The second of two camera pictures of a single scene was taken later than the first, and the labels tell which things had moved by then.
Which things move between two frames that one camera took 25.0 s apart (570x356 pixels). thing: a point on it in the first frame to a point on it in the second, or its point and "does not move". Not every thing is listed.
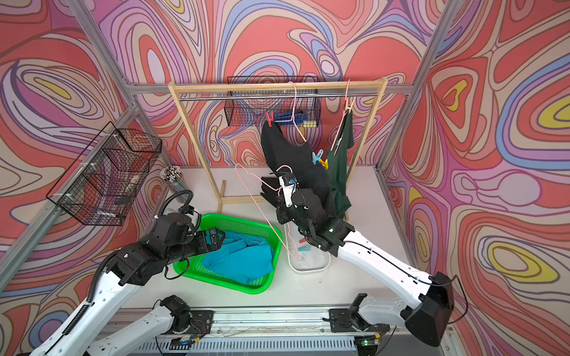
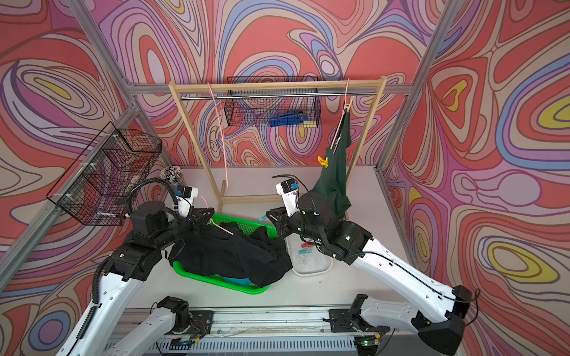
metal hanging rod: [275, 98] does not move
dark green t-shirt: [337, 173] does not move
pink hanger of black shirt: [293, 119] to [212, 221]
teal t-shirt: [245, 256] to [237, 281]
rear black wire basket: [253, 112] does not move
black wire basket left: [104, 182] does not move
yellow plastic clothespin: [325, 164] does not move
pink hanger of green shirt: [342, 118] does not move
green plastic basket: [196, 268] does not move
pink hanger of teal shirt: [276, 188] to [222, 135]
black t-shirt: [292, 157] to [256, 256]
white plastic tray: [302, 255] does not move
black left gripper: [216, 243] to [197, 221]
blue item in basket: [286, 116] does not move
